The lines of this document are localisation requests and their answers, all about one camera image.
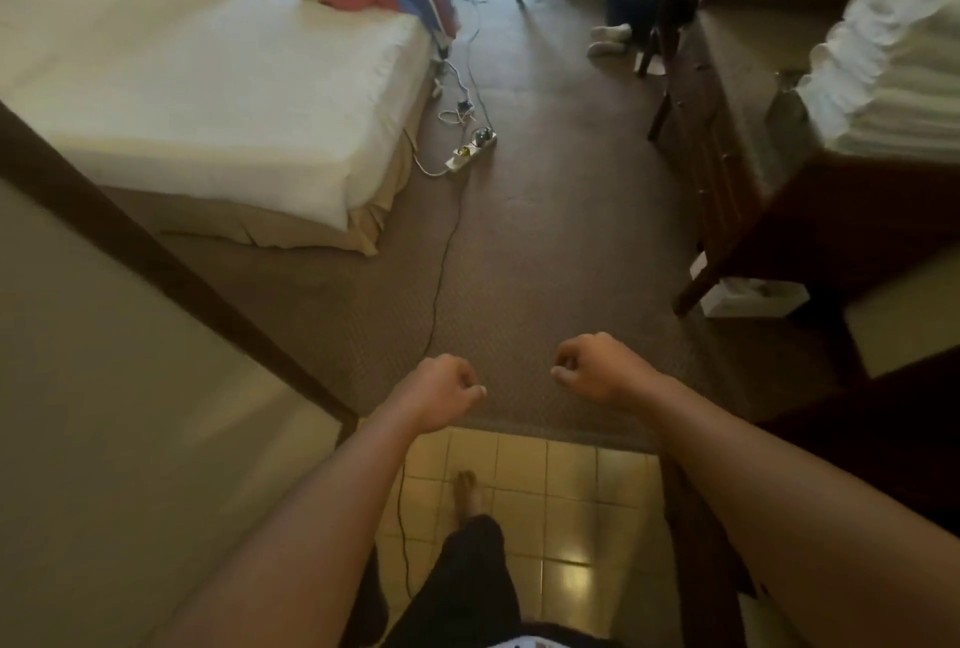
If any person's left hand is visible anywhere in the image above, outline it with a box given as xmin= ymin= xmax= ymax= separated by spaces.
xmin=384 ymin=353 xmax=491 ymax=438

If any person's right hand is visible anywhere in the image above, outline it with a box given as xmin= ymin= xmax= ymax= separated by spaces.
xmin=549 ymin=331 xmax=663 ymax=406

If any dark wooden wardrobe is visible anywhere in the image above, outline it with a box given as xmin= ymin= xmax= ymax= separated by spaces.
xmin=660 ymin=347 xmax=960 ymax=648

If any person's left forearm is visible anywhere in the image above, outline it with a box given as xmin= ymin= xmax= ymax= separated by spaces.
xmin=150 ymin=407 xmax=452 ymax=648

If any person's right forearm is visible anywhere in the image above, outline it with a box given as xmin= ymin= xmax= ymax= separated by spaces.
xmin=630 ymin=374 xmax=960 ymax=648

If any person's left leg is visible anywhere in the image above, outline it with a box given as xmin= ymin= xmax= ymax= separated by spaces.
xmin=348 ymin=469 xmax=524 ymax=648

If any person's white printed shirt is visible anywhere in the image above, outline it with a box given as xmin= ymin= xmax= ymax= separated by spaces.
xmin=487 ymin=631 xmax=614 ymax=648

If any white power strip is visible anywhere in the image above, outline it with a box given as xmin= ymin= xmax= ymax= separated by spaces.
xmin=444 ymin=128 xmax=501 ymax=175

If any long wooden dresser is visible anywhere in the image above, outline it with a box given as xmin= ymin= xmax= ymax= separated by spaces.
xmin=645 ymin=0 xmax=960 ymax=375

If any white bed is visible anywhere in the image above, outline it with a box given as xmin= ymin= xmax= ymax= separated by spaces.
xmin=0 ymin=0 xmax=440 ymax=258

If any stack of white towels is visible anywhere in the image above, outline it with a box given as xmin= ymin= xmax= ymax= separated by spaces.
xmin=795 ymin=0 xmax=960 ymax=166

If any thin white cord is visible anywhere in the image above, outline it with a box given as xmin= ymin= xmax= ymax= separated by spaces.
xmin=405 ymin=100 xmax=470 ymax=180

